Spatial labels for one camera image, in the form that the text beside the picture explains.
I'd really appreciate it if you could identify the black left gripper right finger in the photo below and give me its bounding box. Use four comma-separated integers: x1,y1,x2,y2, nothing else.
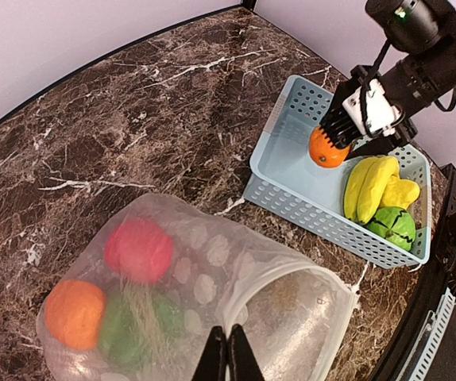
227,324,265,381

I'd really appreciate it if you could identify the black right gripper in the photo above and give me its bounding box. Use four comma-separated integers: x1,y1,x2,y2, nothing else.
330,65,417,160

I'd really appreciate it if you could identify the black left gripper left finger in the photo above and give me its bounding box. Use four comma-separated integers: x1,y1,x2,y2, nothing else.
191,325,227,381

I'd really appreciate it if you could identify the yellow toy banana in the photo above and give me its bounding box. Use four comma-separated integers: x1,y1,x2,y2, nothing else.
343,156,399,225

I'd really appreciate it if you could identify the yellow toy pepper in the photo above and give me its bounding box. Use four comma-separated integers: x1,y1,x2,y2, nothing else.
380,176,420,210

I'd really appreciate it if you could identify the orange green toy mango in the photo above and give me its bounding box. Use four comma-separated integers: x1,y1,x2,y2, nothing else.
309,125,351,168

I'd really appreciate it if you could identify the green toy avocado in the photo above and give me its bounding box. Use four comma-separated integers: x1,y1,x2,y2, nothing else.
98,290,184,371

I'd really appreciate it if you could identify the clear dotted zip top bag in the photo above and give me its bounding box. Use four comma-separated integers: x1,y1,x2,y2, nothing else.
37,194,358,380

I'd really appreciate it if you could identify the red toy apple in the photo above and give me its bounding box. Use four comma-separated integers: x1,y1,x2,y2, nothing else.
104,218,174,283

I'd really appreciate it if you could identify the orange toy orange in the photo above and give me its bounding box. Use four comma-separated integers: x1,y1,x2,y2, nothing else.
44,279,106,351

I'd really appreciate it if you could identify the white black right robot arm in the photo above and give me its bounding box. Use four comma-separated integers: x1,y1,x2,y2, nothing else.
320,1,456,158

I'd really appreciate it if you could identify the green toy cabbage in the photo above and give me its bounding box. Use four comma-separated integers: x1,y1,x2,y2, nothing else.
365,207,416,252

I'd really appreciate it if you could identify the light blue perforated basket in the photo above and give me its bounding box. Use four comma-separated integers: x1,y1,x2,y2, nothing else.
243,75,433,269

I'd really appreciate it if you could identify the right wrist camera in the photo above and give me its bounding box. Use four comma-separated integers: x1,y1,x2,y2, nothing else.
317,79,406,150

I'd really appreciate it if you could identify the black front rail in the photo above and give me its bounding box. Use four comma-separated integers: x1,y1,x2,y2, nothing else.
369,164,456,380

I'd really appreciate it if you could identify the light blue cable duct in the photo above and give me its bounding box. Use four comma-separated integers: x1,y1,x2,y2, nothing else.
404,288,455,380

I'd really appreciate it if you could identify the black right corner post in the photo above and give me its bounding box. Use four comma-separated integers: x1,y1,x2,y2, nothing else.
240,0,257,11

